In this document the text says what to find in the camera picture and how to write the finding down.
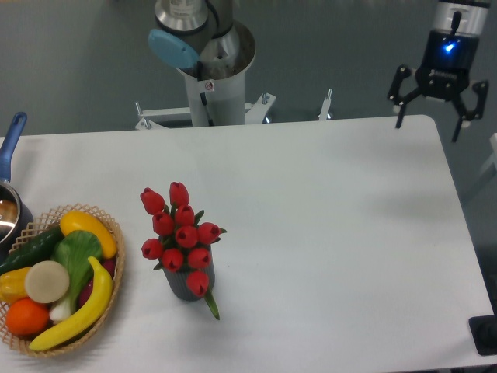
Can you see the white frame at right edge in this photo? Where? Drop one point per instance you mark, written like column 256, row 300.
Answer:
column 486, row 173

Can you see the dark grey ribbed vase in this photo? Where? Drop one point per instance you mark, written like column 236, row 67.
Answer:
column 190, row 273

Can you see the green cucumber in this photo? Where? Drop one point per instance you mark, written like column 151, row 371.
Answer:
column 39, row 248

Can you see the orange fruit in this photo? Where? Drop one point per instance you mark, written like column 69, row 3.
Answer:
column 26, row 317

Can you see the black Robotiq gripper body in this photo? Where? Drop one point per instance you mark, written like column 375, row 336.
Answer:
column 446, row 64

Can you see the yellow squash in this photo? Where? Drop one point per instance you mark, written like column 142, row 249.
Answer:
column 74, row 221

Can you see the red tulip bouquet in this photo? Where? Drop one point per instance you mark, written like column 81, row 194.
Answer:
column 177, row 225

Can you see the black device at table edge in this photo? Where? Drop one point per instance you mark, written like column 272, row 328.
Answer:
column 483, row 331

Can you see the blue handled saucepan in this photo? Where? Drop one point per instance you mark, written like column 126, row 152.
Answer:
column 15, row 215

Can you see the dark red vegetable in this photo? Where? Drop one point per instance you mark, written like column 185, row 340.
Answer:
column 110, row 266

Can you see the green bok choy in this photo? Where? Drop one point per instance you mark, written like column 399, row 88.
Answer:
column 73, row 253

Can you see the beige round disc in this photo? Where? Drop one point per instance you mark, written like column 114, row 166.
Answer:
column 46, row 282

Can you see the woven wicker basket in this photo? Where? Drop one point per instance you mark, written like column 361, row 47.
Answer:
column 41, row 224

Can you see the yellow banana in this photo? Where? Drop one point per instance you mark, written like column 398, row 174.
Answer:
column 81, row 320

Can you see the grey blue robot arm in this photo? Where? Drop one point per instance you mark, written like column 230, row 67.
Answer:
column 202, row 41

